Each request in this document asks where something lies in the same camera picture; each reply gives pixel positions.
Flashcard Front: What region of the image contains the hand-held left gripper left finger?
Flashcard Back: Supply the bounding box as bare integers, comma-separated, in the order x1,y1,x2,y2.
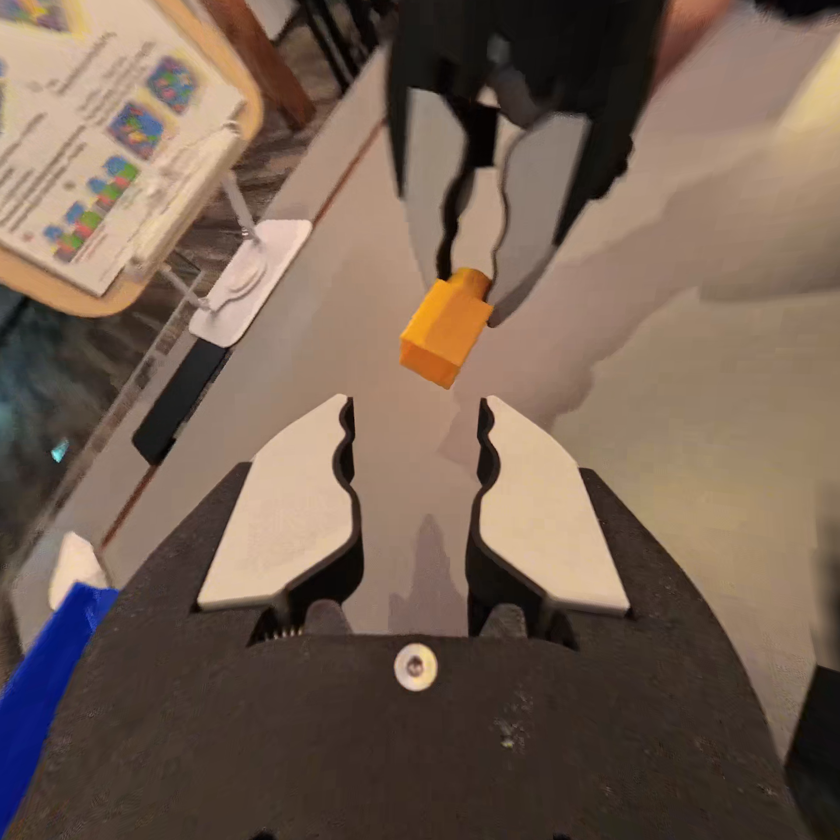
196,394,364,613

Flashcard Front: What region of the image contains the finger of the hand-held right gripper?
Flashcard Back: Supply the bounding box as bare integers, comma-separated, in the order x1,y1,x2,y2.
401,90,479,283
487,113,590,328

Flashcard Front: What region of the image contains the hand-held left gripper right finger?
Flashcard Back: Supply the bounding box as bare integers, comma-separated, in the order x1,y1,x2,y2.
468,394,632,618

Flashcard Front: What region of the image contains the yellow mega block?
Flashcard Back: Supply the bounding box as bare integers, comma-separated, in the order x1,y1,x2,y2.
399,268,496,391

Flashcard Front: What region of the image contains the blue storage bin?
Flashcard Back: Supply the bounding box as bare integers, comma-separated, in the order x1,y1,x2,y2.
0,583,120,830

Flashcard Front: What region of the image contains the person's right hand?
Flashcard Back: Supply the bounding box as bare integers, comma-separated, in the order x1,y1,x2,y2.
654,0,749,80

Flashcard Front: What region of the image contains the black office chair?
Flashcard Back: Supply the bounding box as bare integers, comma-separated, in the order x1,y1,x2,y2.
296,0,397,82

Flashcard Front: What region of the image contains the dark tablet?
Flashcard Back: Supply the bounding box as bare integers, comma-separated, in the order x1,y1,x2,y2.
130,338,236,468

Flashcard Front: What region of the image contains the white cloth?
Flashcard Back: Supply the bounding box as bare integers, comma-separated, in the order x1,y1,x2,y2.
49,531,114,613

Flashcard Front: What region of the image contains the instruction sheet board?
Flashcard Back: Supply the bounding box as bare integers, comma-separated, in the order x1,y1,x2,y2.
0,0,265,320

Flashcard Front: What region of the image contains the wooden post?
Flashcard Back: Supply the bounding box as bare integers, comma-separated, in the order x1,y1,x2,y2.
197,0,317,131

